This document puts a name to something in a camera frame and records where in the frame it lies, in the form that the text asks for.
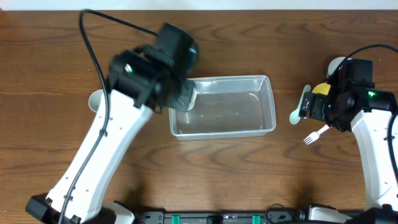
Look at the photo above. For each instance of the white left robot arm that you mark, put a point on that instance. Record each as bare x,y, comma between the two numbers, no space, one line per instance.
141,82

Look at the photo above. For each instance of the cream plastic cup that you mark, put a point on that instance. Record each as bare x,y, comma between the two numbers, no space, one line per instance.
192,100

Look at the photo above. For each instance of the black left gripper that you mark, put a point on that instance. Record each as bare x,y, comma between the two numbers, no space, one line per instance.
181,97

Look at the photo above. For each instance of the clear plastic container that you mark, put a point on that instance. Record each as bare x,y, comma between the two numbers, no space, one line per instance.
227,107

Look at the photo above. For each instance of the grey plastic cup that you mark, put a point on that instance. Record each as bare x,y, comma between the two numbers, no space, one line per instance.
94,100

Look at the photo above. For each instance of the grey plastic bowl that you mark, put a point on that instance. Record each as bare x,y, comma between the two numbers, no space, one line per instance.
333,65

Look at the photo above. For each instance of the pink plastic fork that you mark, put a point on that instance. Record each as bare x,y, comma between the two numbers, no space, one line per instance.
312,137

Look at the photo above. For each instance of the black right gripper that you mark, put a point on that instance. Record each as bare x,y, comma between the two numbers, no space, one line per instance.
307,104

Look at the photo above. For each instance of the mint green plastic spoon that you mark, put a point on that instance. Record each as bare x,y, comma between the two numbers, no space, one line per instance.
294,117

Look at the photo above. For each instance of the yellow plastic bowl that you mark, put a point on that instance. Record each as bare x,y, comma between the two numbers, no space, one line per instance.
322,88

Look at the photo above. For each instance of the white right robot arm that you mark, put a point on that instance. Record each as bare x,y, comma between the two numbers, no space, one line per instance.
349,101

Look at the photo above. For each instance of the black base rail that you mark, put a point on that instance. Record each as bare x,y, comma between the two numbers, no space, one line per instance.
272,216

